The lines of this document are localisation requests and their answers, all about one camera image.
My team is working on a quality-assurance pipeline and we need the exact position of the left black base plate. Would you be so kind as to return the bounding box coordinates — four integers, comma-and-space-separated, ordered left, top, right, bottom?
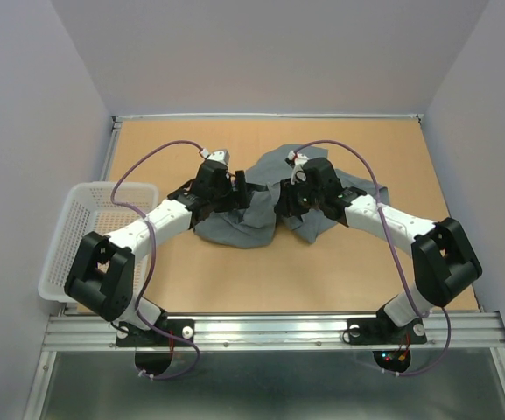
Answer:
116, 318, 195, 348

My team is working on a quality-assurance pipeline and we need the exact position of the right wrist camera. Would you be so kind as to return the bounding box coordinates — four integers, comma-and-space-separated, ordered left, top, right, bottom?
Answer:
286, 150, 309, 185

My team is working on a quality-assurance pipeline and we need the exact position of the grey long sleeve shirt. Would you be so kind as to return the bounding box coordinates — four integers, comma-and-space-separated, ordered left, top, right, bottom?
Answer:
193, 143, 391, 250

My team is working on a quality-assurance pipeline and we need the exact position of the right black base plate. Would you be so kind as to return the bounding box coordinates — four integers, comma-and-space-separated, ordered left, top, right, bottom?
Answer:
341, 318, 427, 346

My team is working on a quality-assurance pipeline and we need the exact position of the aluminium mounting rail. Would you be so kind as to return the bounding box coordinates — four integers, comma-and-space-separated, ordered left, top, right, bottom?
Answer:
42, 311, 505, 353

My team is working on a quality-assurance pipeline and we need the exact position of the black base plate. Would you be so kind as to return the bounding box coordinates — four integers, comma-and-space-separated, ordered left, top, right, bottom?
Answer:
341, 318, 427, 346
116, 318, 195, 348

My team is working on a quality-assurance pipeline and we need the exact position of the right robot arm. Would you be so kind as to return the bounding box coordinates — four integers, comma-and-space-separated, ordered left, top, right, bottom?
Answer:
275, 152, 482, 344

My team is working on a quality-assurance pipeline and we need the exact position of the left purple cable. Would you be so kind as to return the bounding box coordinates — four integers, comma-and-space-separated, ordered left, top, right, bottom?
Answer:
109, 139, 203, 381

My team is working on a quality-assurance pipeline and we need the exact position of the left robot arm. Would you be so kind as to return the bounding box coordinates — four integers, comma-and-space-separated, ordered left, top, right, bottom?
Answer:
64, 158, 251, 345

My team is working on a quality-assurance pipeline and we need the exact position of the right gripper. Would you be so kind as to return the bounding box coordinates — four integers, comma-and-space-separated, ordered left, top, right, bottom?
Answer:
273, 174, 324, 218

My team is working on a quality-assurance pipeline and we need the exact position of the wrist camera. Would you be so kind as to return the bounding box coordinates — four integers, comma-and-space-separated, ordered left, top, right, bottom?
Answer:
286, 150, 309, 185
200, 149, 230, 166

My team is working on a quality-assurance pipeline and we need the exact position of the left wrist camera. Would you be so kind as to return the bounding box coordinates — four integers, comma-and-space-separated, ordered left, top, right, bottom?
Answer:
200, 149, 230, 166

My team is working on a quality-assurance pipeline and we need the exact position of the white plastic basket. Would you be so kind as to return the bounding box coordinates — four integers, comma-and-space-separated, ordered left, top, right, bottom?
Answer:
38, 181, 159, 304

